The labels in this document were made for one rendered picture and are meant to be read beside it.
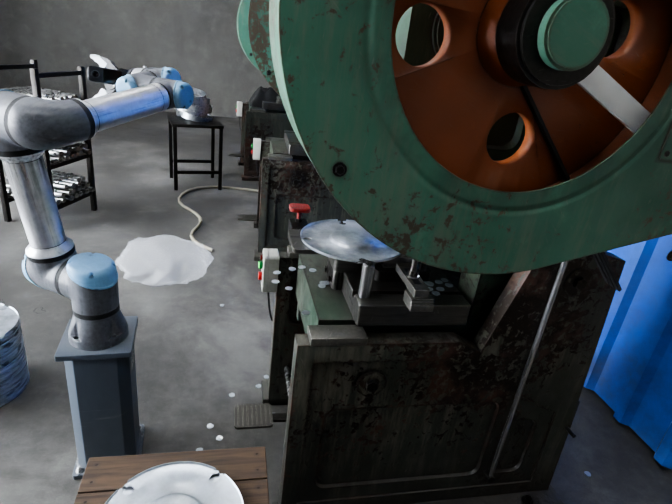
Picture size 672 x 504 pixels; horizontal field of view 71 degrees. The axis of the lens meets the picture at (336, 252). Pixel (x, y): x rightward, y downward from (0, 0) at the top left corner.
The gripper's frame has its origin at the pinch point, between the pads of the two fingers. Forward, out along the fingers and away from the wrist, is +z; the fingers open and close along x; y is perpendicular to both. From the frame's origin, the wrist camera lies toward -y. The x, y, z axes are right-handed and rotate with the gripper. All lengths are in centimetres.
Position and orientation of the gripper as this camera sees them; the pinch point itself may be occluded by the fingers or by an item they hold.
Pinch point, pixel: (88, 78)
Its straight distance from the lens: 186.6
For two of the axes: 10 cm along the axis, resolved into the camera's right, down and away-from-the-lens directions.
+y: 4.1, -1.2, 9.0
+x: 0.8, -9.8, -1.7
